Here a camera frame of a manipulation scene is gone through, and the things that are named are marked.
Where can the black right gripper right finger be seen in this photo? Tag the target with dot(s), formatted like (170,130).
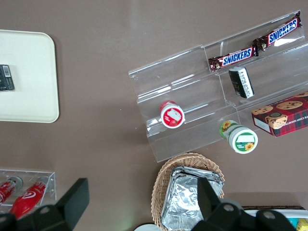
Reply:
(207,199)

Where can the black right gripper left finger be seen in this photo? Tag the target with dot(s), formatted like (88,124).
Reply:
(73,202)

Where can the oval light wicker basket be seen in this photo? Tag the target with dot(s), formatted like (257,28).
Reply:
(161,185)

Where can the cream plastic tray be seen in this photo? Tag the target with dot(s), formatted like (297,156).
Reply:
(31,101)

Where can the foil wrapped food parcel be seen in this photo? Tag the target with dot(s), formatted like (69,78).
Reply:
(183,202)
(190,170)

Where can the clear acrylic bottle holder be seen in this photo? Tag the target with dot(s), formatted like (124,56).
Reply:
(51,183)

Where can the red soda bottle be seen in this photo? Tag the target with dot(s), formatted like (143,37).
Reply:
(29,197)
(6,188)

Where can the dark rimmed white bin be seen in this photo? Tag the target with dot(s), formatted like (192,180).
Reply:
(272,207)

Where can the white round object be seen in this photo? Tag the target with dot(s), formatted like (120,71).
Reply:
(145,227)

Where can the green sunflower yoghurt cup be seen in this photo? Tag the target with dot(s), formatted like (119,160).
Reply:
(241,139)

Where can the red lid yoghurt cup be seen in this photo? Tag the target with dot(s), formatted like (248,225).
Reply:
(172,116)

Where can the yellow snack packet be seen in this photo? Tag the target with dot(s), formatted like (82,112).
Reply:
(303,225)

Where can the red tartan cookie box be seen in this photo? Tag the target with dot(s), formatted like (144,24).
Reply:
(284,115)

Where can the black and white chocolate packet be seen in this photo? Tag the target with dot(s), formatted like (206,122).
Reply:
(241,83)

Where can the clear acrylic tiered display shelf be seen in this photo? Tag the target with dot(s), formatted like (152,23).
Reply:
(183,72)

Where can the black barcode snack packet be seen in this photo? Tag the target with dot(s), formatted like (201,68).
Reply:
(6,78)

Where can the Snickers chocolate bar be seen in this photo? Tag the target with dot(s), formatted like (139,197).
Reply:
(232,59)
(279,33)

